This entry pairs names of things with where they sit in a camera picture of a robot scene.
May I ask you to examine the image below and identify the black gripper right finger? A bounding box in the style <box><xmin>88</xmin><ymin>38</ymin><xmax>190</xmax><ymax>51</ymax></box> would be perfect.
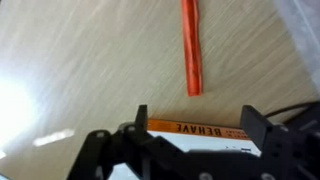
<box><xmin>239</xmin><ymin>104</ymin><xmax>320</xmax><ymax>180</ymax></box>

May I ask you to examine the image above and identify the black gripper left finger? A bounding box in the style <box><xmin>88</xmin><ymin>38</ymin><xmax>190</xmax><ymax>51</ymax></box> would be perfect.
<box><xmin>66</xmin><ymin>104</ymin><xmax>188</xmax><ymax>180</ymax></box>

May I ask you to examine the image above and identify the long red strip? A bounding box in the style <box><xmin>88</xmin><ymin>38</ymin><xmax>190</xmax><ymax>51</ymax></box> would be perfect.
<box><xmin>180</xmin><ymin>0</ymin><xmax>204</xmax><ymax>97</ymax></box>

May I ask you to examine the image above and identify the orange and white Behave book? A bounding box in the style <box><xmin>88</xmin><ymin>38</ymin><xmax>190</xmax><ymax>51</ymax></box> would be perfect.
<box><xmin>108</xmin><ymin>118</ymin><xmax>263</xmax><ymax>180</ymax></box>

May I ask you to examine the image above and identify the white whiteboard panel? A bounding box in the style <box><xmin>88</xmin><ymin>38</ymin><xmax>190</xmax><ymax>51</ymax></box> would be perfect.
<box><xmin>273</xmin><ymin>0</ymin><xmax>320</xmax><ymax>92</ymax></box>

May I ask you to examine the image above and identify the thin black cable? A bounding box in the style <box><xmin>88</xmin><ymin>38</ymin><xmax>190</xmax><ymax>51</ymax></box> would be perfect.
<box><xmin>264</xmin><ymin>101</ymin><xmax>320</xmax><ymax>119</ymax></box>

